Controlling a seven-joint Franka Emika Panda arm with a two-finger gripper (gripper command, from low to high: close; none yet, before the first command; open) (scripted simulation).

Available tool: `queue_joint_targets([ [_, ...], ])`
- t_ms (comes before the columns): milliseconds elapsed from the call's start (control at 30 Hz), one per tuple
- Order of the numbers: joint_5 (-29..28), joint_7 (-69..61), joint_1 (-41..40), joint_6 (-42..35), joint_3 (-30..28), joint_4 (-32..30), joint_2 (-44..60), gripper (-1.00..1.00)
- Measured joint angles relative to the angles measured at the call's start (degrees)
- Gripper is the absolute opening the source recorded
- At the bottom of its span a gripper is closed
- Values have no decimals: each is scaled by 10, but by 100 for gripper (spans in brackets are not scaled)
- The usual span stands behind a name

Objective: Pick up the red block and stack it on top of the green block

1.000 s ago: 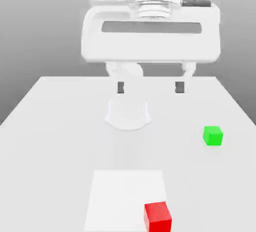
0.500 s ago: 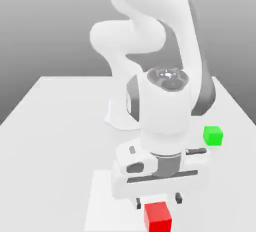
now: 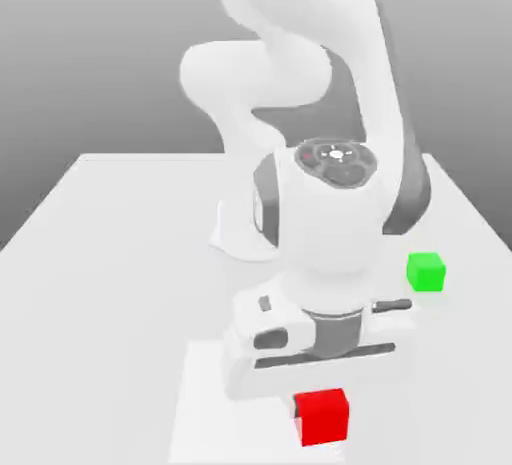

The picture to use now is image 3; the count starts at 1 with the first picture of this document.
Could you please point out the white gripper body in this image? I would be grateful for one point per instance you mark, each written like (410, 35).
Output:
(320, 373)

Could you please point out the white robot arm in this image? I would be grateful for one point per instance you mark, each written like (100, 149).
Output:
(320, 213)

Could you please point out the small red cube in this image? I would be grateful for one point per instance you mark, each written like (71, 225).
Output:
(323, 419)

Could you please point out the small green cube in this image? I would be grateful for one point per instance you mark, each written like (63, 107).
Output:
(426, 273)

